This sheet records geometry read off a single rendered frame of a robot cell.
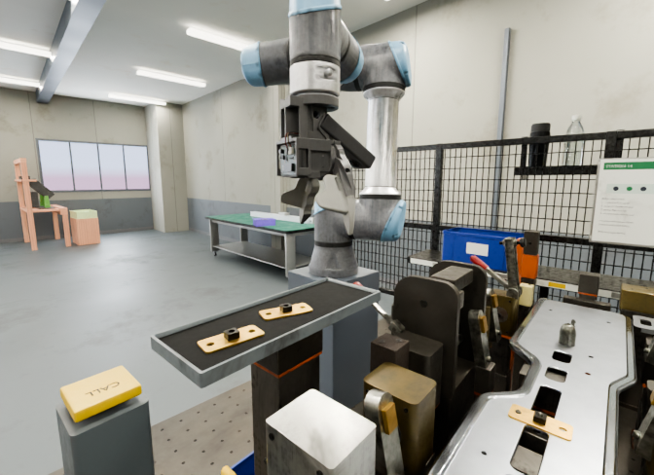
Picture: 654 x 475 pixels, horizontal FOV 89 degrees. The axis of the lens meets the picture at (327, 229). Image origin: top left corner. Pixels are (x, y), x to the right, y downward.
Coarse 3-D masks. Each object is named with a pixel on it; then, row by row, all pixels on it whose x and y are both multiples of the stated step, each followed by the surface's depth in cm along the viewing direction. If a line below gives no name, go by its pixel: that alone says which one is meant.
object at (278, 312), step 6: (282, 306) 55; (288, 306) 55; (294, 306) 57; (300, 306) 57; (306, 306) 57; (264, 312) 54; (270, 312) 54; (276, 312) 54; (282, 312) 54; (288, 312) 54; (294, 312) 54; (300, 312) 54; (306, 312) 55; (264, 318) 52; (270, 318) 52; (276, 318) 53
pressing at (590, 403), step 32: (544, 320) 90; (576, 320) 90; (608, 320) 90; (544, 352) 74; (576, 352) 74; (608, 352) 74; (544, 384) 62; (576, 384) 62; (608, 384) 62; (480, 416) 54; (576, 416) 54; (608, 416) 54; (448, 448) 47; (480, 448) 47; (512, 448) 47; (576, 448) 47; (608, 448) 48
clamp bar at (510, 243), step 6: (504, 240) 94; (510, 240) 93; (516, 240) 93; (522, 240) 92; (510, 246) 93; (516, 246) 95; (522, 246) 92; (510, 252) 93; (516, 252) 95; (510, 258) 93; (516, 258) 95; (510, 264) 94; (516, 264) 95; (510, 270) 94; (516, 270) 95; (510, 276) 94; (516, 276) 93; (510, 282) 94; (516, 282) 93; (516, 288) 93
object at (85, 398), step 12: (108, 372) 38; (120, 372) 38; (72, 384) 36; (84, 384) 36; (96, 384) 36; (108, 384) 36; (120, 384) 36; (132, 384) 36; (60, 396) 35; (72, 396) 34; (84, 396) 34; (96, 396) 34; (108, 396) 34; (120, 396) 34; (132, 396) 35; (72, 408) 32; (84, 408) 32; (96, 408) 33; (108, 408) 34
